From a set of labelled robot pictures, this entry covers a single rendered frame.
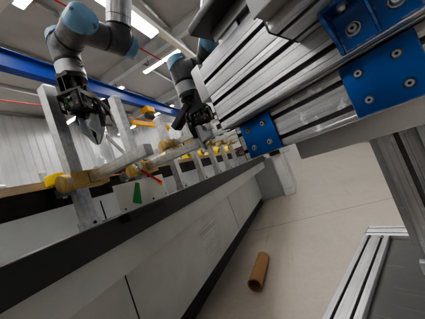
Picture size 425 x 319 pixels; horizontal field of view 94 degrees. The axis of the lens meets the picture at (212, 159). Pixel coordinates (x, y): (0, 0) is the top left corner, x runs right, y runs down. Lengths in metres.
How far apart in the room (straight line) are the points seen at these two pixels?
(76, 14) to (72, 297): 0.71
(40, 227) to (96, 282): 0.28
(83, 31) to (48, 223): 0.60
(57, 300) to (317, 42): 0.74
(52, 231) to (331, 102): 0.88
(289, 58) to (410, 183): 0.40
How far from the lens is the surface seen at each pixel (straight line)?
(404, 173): 0.62
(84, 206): 0.69
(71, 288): 0.68
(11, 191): 0.87
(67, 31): 0.74
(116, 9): 0.81
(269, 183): 3.39
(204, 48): 0.72
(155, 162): 0.85
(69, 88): 0.70
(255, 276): 1.36
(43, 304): 0.66
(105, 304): 0.98
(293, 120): 0.44
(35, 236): 0.87
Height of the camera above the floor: 0.73
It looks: 3 degrees up
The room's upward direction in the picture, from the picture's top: 20 degrees counter-clockwise
